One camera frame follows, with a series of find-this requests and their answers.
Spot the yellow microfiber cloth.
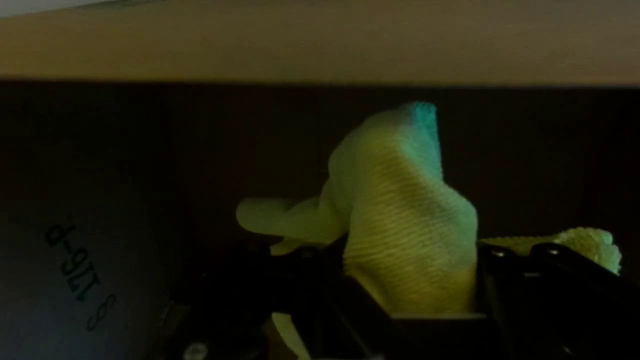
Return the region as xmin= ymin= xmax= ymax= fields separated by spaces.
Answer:
xmin=234 ymin=100 xmax=624 ymax=360

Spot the brown cardboard box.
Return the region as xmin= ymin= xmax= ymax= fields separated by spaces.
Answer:
xmin=0 ymin=0 xmax=638 ymax=360

